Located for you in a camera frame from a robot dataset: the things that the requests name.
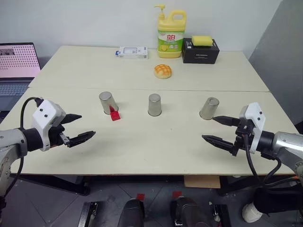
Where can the golden pineapple bun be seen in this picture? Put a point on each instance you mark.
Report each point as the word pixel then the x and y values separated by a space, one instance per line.
pixel 163 71

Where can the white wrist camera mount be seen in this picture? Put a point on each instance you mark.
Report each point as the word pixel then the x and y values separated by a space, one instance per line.
pixel 42 113
pixel 254 116

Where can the yellow dish soap bottle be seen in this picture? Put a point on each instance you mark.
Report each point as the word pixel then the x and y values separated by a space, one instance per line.
pixel 169 42

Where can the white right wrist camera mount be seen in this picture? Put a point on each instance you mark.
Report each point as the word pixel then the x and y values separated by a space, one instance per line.
pixel 254 116

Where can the black cardboard box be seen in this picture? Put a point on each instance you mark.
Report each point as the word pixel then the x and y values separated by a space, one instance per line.
pixel 201 54

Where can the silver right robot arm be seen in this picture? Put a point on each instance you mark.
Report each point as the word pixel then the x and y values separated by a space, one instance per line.
pixel 284 143

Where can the open laptop computer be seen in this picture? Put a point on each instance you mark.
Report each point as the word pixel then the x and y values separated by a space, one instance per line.
pixel 16 61

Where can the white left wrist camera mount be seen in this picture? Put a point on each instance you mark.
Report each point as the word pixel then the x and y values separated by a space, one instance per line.
pixel 42 113

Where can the dark rounded shape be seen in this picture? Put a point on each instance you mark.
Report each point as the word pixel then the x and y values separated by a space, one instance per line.
pixel 132 212
pixel 189 212

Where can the small red block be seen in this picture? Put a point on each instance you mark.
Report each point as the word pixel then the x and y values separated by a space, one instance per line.
pixel 115 116

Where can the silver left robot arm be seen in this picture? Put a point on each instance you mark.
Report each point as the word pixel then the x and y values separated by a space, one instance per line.
pixel 11 140

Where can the white shoe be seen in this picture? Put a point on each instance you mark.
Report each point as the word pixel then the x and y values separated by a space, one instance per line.
pixel 251 212

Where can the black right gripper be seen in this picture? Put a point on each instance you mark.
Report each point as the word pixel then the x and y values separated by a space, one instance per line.
pixel 245 134

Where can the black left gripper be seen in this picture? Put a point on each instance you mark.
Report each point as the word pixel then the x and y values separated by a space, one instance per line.
pixel 56 134

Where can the upturned steel cup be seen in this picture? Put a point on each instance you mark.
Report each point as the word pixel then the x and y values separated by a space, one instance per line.
pixel 209 108
pixel 154 105
pixel 107 101

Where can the black table leg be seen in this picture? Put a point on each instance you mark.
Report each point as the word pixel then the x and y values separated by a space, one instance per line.
pixel 59 184
pixel 236 185

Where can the black metal frame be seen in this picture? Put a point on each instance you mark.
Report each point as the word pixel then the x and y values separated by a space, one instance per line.
pixel 220 214
pixel 88 214

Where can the yellow sponge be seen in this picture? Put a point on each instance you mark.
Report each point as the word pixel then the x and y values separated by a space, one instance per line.
pixel 202 41

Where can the white flat package box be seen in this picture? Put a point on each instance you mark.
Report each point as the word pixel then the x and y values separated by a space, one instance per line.
pixel 132 52

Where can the black trouser leg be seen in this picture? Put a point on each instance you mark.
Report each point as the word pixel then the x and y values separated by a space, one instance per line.
pixel 277 201

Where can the brown cardboard piece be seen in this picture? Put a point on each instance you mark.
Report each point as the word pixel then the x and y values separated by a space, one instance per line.
pixel 202 181

